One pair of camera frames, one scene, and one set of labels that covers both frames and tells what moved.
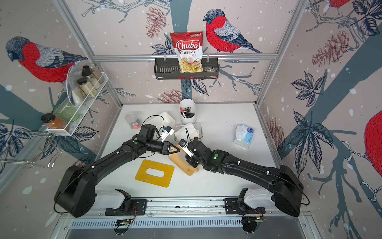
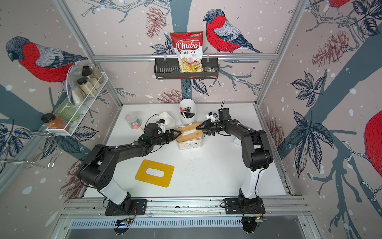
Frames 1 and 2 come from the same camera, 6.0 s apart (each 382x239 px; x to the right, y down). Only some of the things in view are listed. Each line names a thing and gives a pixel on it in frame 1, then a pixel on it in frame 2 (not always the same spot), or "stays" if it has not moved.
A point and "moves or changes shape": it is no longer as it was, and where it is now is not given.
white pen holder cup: x=187 y=111 stays
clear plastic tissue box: x=188 y=132 moves or changes shape
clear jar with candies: x=134 y=120 stays
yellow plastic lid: x=165 y=181 stays
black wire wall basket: x=168 y=68 stays
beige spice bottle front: x=86 y=87 stays
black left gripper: x=166 y=148 → x=173 y=136
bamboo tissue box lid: x=179 y=159 → x=189 y=132
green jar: x=67 y=111 stays
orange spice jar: x=52 y=122 stays
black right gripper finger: x=192 y=161 → x=205 y=130
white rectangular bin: x=163 y=120 stays
